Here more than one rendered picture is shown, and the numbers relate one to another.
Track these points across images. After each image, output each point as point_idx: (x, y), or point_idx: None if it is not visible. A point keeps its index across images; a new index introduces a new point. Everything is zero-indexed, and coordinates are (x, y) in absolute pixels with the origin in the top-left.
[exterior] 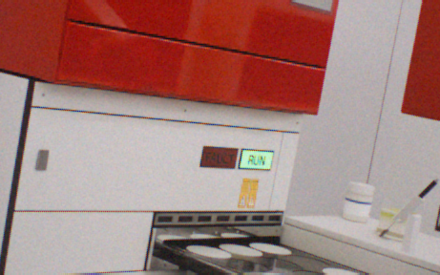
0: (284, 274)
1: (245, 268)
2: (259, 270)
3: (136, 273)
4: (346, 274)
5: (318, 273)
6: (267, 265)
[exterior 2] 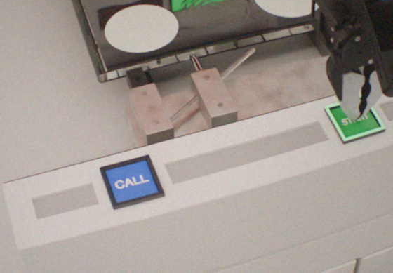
0: (163, 6)
1: None
2: None
3: None
4: None
5: None
6: None
